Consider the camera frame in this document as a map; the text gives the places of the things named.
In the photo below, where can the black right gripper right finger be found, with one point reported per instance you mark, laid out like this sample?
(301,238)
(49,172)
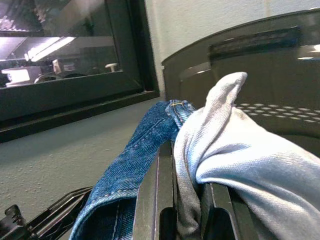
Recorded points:
(221,220)

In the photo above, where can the white garment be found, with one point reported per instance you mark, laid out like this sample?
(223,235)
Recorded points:
(250,170)

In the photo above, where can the blue denim jeans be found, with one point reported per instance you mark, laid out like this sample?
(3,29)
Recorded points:
(130,165)

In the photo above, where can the dark translucent washer lid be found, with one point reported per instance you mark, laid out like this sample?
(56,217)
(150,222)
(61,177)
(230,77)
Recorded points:
(275,82)

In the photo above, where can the black window frame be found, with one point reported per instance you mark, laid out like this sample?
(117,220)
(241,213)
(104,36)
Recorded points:
(75,100)

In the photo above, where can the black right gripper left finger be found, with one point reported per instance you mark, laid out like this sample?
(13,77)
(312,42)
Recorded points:
(155,215)

